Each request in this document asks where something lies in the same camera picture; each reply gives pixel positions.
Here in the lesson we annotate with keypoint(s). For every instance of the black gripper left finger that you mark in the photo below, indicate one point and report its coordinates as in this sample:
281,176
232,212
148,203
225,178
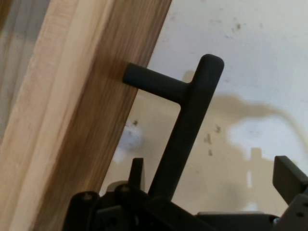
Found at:
125,211

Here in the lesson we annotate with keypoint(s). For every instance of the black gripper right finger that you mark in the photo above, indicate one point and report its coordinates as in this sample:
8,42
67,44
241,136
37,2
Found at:
292,183

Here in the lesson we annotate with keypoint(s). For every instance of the wooden cabinet door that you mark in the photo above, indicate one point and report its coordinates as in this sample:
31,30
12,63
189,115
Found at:
96,96

